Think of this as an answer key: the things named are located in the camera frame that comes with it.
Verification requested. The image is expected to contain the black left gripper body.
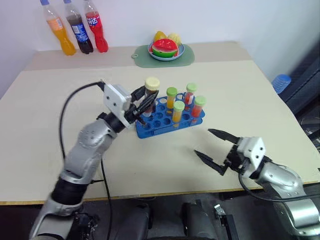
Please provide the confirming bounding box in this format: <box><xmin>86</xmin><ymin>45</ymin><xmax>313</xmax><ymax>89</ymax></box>
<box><xmin>123</xmin><ymin>99</ymin><xmax>142</xmax><ymax>125</ymax></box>

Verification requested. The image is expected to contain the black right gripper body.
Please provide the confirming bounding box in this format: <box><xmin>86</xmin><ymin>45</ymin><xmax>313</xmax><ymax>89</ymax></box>
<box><xmin>223</xmin><ymin>143</ymin><xmax>251</xmax><ymax>175</ymax></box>

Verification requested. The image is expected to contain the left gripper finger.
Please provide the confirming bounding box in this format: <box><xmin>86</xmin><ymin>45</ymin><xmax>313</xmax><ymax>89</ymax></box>
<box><xmin>129</xmin><ymin>85</ymin><xmax>148</xmax><ymax>103</ymax></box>
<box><xmin>135</xmin><ymin>90</ymin><xmax>160</xmax><ymax>127</ymax></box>

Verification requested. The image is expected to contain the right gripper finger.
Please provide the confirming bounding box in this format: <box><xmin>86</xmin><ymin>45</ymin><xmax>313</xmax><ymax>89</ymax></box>
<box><xmin>207</xmin><ymin>128</ymin><xmax>241</xmax><ymax>146</ymax></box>
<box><xmin>193</xmin><ymin>149</ymin><xmax>230</xmax><ymax>177</ymax></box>

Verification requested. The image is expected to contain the yellow-capped dark test tube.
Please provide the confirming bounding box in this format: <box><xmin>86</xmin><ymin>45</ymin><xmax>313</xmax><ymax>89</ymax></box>
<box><xmin>144</xmin><ymin>76</ymin><xmax>161</xmax><ymax>118</ymax></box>

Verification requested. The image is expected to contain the green-capped orange test tube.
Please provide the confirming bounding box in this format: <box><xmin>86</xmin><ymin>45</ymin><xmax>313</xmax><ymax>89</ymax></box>
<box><xmin>172</xmin><ymin>100</ymin><xmax>186</xmax><ymax>128</ymax></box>
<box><xmin>165</xmin><ymin>86</ymin><xmax>179</xmax><ymax>110</ymax></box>

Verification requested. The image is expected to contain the blue test tube rack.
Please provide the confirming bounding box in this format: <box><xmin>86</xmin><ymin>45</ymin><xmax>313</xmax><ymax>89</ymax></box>
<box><xmin>134</xmin><ymin>91</ymin><xmax>207</xmax><ymax>140</ymax></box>

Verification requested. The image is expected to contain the green-capped red test tube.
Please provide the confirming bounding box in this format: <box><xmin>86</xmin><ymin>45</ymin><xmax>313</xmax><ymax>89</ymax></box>
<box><xmin>184</xmin><ymin>82</ymin><xmax>198</xmax><ymax>106</ymax></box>
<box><xmin>191</xmin><ymin>95</ymin><xmax>208</xmax><ymax>119</ymax></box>

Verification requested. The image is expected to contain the green cutting mat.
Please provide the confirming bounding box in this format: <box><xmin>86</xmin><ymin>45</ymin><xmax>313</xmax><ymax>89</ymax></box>
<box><xmin>131</xmin><ymin>43</ymin><xmax>196</xmax><ymax>69</ymax></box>

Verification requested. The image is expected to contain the light blue plate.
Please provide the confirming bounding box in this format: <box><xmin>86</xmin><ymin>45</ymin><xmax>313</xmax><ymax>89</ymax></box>
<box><xmin>147</xmin><ymin>43</ymin><xmax>186</xmax><ymax>62</ymax></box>

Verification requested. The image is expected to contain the toy watermelon half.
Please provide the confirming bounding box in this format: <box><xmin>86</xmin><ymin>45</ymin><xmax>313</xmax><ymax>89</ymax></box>
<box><xmin>151</xmin><ymin>38</ymin><xmax>180</xmax><ymax>58</ymax></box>

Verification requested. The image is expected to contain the black clamp with silver latch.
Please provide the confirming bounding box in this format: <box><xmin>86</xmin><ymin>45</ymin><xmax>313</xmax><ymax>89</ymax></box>
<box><xmin>213</xmin><ymin>203</ymin><xmax>241</xmax><ymax>240</ymax></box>

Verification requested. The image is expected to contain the dark rounded shape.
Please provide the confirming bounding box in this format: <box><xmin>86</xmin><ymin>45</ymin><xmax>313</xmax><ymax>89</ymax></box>
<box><xmin>109</xmin><ymin>201</ymin><xmax>154</xmax><ymax>240</ymax></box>
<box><xmin>180</xmin><ymin>199</ymin><xmax>219</xmax><ymax>240</ymax></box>

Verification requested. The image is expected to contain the pale yellow toy fruit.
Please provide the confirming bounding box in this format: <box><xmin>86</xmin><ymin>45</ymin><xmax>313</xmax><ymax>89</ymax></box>
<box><xmin>166</xmin><ymin>32</ymin><xmax>182</xmax><ymax>46</ymax></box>

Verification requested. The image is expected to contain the red soda bottle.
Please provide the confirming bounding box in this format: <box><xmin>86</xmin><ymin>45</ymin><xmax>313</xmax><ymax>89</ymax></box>
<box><xmin>83</xmin><ymin>0</ymin><xmax>110</xmax><ymax>54</ymax></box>

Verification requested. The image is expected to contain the stack of blue cups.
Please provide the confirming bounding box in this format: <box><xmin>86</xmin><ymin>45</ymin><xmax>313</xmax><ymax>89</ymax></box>
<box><xmin>270</xmin><ymin>73</ymin><xmax>292</xmax><ymax>95</ymax></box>

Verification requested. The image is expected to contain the cola bottle blue label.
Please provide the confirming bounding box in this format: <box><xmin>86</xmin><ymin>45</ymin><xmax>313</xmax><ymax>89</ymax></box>
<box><xmin>62</xmin><ymin>0</ymin><xmax>94</xmax><ymax>55</ymax></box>

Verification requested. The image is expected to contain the black chair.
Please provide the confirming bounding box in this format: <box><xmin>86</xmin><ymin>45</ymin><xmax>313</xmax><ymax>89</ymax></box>
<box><xmin>277</xmin><ymin>37</ymin><xmax>320</xmax><ymax>152</ymax></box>

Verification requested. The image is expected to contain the orange soda bottle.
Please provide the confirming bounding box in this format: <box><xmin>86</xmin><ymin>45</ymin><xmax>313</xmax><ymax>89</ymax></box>
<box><xmin>39</xmin><ymin>0</ymin><xmax>77</xmax><ymax>57</ymax></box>

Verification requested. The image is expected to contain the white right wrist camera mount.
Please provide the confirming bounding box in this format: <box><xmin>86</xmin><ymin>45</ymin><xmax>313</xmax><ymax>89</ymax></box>
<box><xmin>235</xmin><ymin>136</ymin><xmax>266</xmax><ymax>171</ymax></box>

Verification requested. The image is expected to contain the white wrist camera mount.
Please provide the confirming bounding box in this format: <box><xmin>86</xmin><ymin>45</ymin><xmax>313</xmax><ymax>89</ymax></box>
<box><xmin>235</xmin><ymin>136</ymin><xmax>266</xmax><ymax>171</ymax></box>
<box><xmin>103</xmin><ymin>83</ymin><xmax>134</xmax><ymax>130</ymax></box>

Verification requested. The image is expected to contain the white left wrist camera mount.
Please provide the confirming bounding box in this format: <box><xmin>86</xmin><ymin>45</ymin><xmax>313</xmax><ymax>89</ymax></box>
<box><xmin>103</xmin><ymin>83</ymin><xmax>134</xmax><ymax>130</ymax></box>

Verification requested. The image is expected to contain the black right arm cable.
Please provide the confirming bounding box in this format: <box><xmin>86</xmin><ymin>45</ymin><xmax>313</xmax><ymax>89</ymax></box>
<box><xmin>237</xmin><ymin>171</ymin><xmax>320</xmax><ymax>202</ymax></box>

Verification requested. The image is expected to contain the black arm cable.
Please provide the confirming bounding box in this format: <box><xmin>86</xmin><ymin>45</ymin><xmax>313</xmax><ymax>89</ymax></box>
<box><xmin>58</xmin><ymin>79</ymin><xmax>114</xmax><ymax>240</ymax></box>
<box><xmin>237</xmin><ymin>171</ymin><xmax>320</xmax><ymax>202</ymax></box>

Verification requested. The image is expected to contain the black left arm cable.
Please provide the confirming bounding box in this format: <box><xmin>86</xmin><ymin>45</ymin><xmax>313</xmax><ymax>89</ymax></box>
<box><xmin>58</xmin><ymin>79</ymin><xmax>114</xmax><ymax>240</ymax></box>

